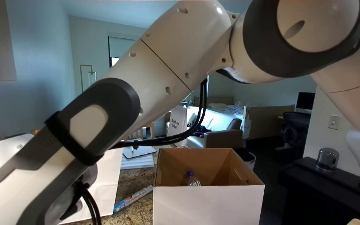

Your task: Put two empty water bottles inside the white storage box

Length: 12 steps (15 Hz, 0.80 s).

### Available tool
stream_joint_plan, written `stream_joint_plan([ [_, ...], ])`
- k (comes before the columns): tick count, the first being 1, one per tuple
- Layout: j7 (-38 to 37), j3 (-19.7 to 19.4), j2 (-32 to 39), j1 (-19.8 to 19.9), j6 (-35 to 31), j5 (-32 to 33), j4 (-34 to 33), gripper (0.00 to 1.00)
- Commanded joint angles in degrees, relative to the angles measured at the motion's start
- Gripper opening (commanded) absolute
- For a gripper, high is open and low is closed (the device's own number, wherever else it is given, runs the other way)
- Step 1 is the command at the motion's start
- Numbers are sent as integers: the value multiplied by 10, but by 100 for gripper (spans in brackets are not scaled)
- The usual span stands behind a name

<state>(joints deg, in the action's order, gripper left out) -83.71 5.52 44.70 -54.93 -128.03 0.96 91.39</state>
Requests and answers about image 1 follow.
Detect water bottle blue cap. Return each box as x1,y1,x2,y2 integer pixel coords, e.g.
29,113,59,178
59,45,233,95
183,168,203,187

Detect white cardboard storage box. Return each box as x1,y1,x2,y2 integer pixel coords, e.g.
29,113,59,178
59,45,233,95
153,147,267,225

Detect white printed shopping bag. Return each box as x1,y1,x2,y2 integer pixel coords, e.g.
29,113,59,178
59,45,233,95
166,105,191,145

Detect white notebook papers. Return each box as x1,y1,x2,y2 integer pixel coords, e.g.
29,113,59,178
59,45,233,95
121,145,159,170

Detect dark waste bin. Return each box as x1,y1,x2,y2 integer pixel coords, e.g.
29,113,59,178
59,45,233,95
234,147,258,166

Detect brown cardboard panel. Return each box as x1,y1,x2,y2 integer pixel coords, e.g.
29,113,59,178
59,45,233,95
247,103,297,141

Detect white roller blind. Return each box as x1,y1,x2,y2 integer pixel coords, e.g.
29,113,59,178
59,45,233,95
108,36,138,60

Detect black office chair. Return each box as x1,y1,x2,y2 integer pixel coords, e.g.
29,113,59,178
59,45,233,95
281,110,313,153

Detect computer monitor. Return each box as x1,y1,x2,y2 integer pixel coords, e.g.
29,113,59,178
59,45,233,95
296,91,317,111

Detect grey glass jar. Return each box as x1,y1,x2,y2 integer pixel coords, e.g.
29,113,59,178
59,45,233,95
316,146,341,170

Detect black low cabinet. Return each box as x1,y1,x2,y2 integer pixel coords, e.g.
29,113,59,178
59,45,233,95
279,156,360,225

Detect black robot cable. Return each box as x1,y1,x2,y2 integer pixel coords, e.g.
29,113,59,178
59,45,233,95
78,76,211,225

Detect white light switch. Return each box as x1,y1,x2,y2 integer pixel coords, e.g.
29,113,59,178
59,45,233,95
328,115,343,131

